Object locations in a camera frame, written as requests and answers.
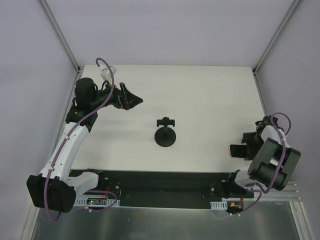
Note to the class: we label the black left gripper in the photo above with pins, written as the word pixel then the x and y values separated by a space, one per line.
pixel 123 96

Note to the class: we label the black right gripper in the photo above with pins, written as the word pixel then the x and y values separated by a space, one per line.
pixel 249 144

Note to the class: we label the phone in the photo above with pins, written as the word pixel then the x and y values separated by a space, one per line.
pixel 238 151

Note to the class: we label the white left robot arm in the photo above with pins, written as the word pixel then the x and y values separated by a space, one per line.
pixel 52 189

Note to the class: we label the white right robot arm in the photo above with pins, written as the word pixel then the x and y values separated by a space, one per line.
pixel 272 160

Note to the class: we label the black phone stand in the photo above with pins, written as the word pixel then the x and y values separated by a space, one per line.
pixel 165 136

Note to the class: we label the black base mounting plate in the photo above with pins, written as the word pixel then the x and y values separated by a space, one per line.
pixel 181 190

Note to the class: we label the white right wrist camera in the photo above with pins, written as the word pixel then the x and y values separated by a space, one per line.
pixel 278 135

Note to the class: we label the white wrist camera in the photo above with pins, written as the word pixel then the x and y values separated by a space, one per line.
pixel 105 73
pixel 278 135

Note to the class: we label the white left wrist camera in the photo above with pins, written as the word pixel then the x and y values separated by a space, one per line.
pixel 105 73

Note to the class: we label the aluminium table rail right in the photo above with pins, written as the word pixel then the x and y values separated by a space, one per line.
pixel 296 204

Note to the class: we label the white right cable duct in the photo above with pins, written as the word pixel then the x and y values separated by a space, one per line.
pixel 219 205

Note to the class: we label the white cable duct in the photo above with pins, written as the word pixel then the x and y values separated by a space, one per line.
pixel 219 205
pixel 95 202

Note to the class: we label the aluminium frame post right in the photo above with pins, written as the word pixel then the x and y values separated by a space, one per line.
pixel 277 34

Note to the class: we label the aluminium frame post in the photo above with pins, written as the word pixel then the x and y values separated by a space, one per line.
pixel 277 34
pixel 59 34

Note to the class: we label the white left cable duct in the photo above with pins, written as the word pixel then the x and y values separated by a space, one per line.
pixel 95 202

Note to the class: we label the aluminium frame post left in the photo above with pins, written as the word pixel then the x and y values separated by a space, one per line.
pixel 59 34

